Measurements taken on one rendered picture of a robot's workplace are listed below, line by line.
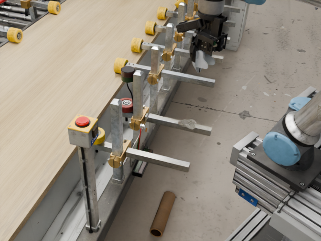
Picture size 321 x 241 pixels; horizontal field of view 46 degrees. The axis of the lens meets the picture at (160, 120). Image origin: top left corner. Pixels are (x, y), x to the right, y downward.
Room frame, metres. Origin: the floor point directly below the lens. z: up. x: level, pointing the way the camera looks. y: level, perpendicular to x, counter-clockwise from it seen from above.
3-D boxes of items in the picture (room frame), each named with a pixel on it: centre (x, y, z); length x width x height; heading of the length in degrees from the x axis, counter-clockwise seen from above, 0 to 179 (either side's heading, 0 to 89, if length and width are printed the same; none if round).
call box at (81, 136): (0.88, 0.24, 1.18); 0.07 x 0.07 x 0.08; 75
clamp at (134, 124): (1.39, 0.10, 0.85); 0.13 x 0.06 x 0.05; 165
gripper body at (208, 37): (1.06, -0.13, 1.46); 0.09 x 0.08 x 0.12; 47
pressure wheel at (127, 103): (1.43, 0.17, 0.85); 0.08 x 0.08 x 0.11
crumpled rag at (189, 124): (1.35, -0.13, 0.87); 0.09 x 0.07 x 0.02; 75
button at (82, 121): (0.88, 0.24, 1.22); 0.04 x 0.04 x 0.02
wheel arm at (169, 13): (2.36, -0.21, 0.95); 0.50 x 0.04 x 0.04; 75
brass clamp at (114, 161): (1.15, 0.16, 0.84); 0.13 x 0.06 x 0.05; 165
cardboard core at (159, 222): (1.47, -0.05, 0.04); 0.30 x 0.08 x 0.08; 165
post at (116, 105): (1.13, 0.17, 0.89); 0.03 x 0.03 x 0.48; 75
